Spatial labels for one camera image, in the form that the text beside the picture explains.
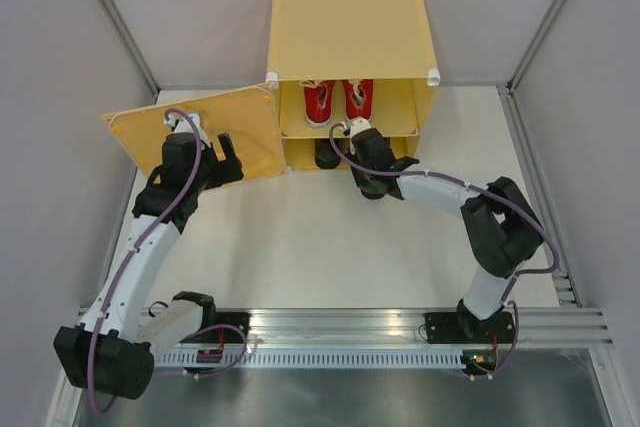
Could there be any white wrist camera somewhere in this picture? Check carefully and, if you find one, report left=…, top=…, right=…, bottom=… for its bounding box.
left=163, top=108, right=211, bottom=150
left=344, top=117, right=372, bottom=154

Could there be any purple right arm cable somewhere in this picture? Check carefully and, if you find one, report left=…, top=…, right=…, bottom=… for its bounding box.
left=328, top=120, right=561, bottom=383

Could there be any yellow cabinet door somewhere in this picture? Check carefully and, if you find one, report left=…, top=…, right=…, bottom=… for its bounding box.
left=102, top=84, right=286, bottom=192

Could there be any red canvas sneaker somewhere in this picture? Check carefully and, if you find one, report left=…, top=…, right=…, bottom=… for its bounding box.
left=299, top=80, right=335, bottom=128
left=342, top=79, right=374, bottom=120

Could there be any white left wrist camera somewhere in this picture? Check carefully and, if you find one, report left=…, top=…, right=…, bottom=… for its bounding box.
left=163, top=108, right=211, bottom=150

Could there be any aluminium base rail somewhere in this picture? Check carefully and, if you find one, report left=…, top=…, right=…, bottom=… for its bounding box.
left=233, top=307, right=613, bottom=349

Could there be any black patent loafer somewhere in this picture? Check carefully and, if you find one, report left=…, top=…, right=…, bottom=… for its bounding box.
left=351, top=167, right=385, bottom=200
left=314, top=138, right=341, bottom=170

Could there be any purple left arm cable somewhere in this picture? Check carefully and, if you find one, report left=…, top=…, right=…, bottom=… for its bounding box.
left=85, top=109, right=202, bottom=416

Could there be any right aluminium corner post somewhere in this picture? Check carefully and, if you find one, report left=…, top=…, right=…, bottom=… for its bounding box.
left=504, top=0, right=601, bottom=93

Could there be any yellow plastic shoe cabinet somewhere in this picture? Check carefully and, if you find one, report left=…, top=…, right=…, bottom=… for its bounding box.
left=265, top=0, right=441, bottom=171

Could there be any aluminium corner frame post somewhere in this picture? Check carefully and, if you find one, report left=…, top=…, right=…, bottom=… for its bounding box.
left=96, top=0, right=161, bottom=98

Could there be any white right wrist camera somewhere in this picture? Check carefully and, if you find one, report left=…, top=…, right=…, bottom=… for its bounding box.
left=344, top=117, right=372, bottom=154

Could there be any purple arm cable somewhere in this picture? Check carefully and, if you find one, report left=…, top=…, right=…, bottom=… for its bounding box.
left=85, top=109, right=202, bottom=416
left=328, top=120, right=561, bottom=383

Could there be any white slotted cable duct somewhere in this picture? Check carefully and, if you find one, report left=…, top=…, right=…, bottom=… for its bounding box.
left=155, top=347, right=464, bottom=370

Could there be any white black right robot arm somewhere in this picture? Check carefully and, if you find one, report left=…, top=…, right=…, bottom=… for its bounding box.
left=347, top=118, right=543, bottom=344

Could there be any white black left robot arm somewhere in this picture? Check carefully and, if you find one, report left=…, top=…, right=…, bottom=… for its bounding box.
left=53, top=132, right=248, bottom=413

